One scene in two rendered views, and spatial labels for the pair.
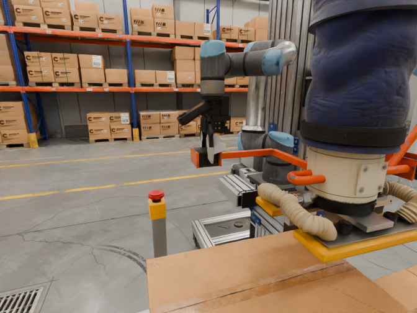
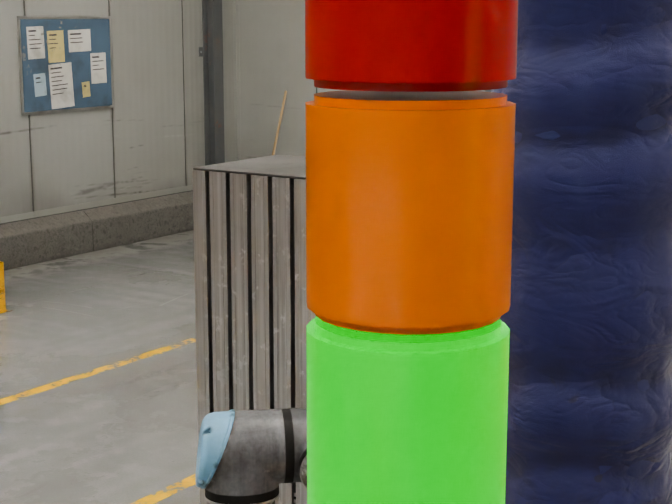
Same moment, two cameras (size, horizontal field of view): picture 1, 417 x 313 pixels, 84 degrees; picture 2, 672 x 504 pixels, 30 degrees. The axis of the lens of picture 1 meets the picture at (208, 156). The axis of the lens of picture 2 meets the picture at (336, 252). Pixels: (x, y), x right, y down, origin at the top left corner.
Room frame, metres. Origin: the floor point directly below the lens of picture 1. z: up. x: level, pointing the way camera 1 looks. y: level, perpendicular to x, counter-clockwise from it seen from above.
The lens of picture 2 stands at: (-0.41, 0.77, 2.29)
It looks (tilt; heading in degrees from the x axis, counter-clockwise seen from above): 11 degrees down; 323
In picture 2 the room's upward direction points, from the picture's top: straight up
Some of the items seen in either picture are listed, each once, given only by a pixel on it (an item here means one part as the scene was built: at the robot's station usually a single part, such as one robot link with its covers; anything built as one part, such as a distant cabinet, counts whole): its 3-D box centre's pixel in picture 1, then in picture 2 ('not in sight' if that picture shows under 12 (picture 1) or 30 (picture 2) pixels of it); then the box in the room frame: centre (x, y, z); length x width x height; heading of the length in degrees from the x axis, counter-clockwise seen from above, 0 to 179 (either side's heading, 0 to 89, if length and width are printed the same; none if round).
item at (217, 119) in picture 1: (214, 114); not in sight; (0.75, -0.02, 1.38); 0.09 x 0.08 x 0.12; 107
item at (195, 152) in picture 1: (205, 156); not in sight; (0.74, 0.01, 1.25); 0.09 x 0.08 x 0.05; 17
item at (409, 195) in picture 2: not in sight; (408, 204); (-0.18, 0.57, 2.24); 0.05 x 0.05 x 0.05
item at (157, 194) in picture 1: (156, 196); not in sight; (0.91, 0.23, 1.02); 0.07 x 0.07 x 0.04
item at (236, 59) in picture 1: (231, 65); not in sight; (0.83, -0.08, 1.54); 0.11 x 0.11 x 0.08; 61
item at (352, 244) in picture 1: (367, 227); not in sight; (0.49, -0.38, 1.14); 0.34 x 0.10 x 0.05; 107
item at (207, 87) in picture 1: (211, 88); not in sight; (0.75, -0.01, 1.46); 0.08 x 0.08 x 0.05
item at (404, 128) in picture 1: (347, 130); not in sight; (0.58, -0.35, 1.36); 0.23 x 0.23 x 0.04
